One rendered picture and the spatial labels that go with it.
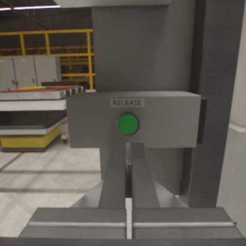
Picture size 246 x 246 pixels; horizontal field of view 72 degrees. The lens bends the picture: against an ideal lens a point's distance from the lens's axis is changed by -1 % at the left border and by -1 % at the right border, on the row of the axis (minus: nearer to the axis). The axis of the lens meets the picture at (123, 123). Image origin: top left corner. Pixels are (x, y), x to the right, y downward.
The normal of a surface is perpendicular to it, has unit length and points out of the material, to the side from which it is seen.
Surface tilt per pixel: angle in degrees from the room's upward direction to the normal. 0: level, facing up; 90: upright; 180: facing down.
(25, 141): 90
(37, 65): 90
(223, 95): 90
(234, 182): 90
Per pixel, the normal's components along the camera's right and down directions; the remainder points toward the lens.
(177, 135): -0.02, 0.26
